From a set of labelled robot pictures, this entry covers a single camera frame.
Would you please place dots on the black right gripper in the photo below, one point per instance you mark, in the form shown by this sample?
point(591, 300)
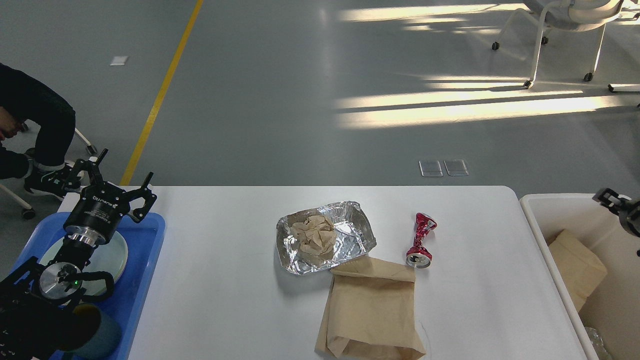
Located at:
point(628, 209)

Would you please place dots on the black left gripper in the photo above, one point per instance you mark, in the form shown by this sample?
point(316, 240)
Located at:
point(97, 212)

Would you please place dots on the light green plate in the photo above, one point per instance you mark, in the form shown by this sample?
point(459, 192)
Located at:
point(111, 257)

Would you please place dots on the small brown paper bag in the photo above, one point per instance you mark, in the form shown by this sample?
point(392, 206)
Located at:
point(581, 269)

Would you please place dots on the dark teal mug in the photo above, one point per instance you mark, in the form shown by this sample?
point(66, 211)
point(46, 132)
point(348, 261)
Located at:
point(92, 334)

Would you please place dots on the crushed red soda can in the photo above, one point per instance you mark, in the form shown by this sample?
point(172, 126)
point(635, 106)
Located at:
point(418, 256)

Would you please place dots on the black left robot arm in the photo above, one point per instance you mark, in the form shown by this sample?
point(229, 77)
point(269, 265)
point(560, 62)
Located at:
point(53, 307)

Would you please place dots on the person's bare hand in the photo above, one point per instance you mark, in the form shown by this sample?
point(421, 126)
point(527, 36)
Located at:
point(9, 125)

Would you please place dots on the white chair leg left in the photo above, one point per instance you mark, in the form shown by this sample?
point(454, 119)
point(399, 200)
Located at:
point(90, 148)

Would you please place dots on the blue plastic tray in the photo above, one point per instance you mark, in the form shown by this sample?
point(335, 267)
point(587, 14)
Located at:
point(144, 242)

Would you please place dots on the white plastic bin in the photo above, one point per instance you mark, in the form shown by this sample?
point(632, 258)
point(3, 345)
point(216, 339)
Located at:
point(613, 308)

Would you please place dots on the small grey floor plate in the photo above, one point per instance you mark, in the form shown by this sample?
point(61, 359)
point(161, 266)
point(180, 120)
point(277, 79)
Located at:
point(430, 169)

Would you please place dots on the white chair on casters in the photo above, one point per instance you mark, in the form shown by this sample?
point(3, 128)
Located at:
point(568, 16)

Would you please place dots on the crumpled brown paper napkin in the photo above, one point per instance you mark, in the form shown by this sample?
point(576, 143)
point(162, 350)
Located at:
point(316, 236)

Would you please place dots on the aluminium foil tray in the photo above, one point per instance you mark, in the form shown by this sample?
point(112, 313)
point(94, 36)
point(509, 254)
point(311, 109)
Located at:
point(354, 238)

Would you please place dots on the large brown paper bag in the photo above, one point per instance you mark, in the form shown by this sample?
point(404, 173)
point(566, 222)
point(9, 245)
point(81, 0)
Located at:
point(370, 312)

